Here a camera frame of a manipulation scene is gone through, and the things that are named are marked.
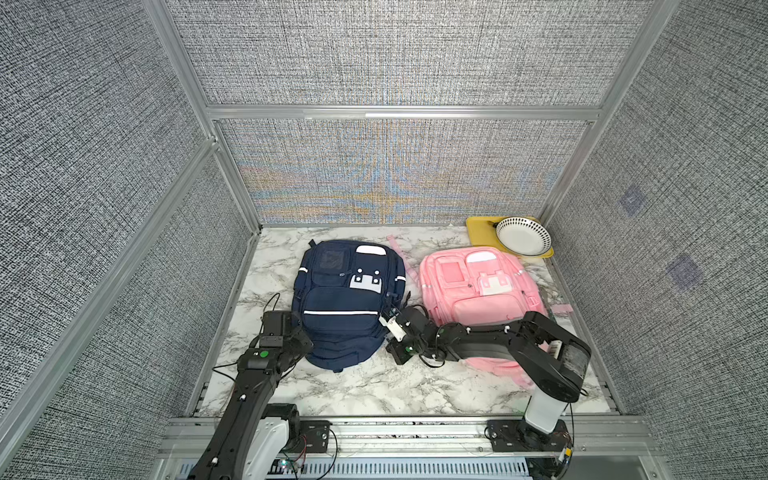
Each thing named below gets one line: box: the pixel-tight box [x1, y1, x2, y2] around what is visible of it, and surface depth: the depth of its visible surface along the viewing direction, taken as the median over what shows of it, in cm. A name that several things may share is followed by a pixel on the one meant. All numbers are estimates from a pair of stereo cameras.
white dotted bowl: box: [495, 217, 552, 256], surface depth 119 cm
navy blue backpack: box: [292, 239, 406, 373], surface depth 99 cm
